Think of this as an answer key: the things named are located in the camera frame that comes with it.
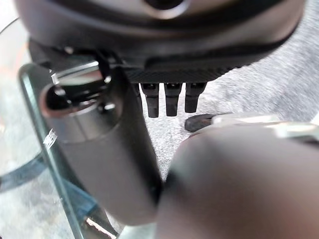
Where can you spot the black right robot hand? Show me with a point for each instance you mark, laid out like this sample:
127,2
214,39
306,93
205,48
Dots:
119,159

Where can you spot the dark robot foot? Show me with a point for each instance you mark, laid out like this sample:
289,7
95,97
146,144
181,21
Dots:
198,123

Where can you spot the robot leg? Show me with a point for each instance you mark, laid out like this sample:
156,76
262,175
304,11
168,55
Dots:
236,186

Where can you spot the dark table base frame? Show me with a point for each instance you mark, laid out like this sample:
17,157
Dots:
15,181

